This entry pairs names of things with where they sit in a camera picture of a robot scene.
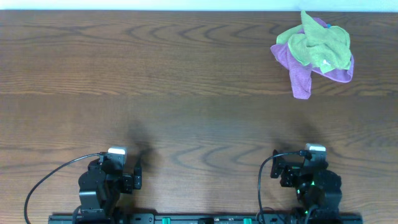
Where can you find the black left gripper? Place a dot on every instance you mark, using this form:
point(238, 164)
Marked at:
point(127, 181)

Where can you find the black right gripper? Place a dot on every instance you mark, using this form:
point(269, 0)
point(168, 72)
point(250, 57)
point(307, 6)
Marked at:
point(291, 170)

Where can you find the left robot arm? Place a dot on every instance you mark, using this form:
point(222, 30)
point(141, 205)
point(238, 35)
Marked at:
point(101, 186)

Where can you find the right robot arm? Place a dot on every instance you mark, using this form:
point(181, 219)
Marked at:
point(318, 189)

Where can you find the light green microfiber cloth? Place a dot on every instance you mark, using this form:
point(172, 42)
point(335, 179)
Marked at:
point(323, 47)

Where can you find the purple microfiber cloth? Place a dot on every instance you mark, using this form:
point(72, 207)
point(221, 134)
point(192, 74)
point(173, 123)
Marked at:
point(301, 76)

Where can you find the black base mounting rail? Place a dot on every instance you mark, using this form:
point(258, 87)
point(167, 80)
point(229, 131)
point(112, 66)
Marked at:
point(149, 218)

